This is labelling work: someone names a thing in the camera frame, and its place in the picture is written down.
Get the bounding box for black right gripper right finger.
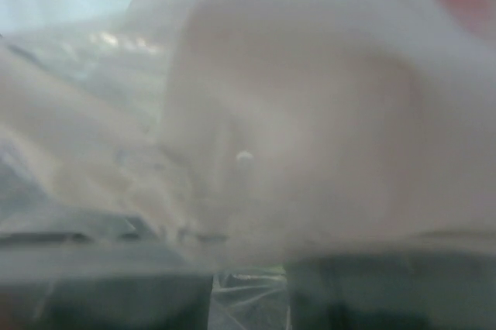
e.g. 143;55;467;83
285;250;495;329

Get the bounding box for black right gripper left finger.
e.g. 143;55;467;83
1;232;213;329

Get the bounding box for clear orange zip top bag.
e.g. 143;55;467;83
1;0;495;329

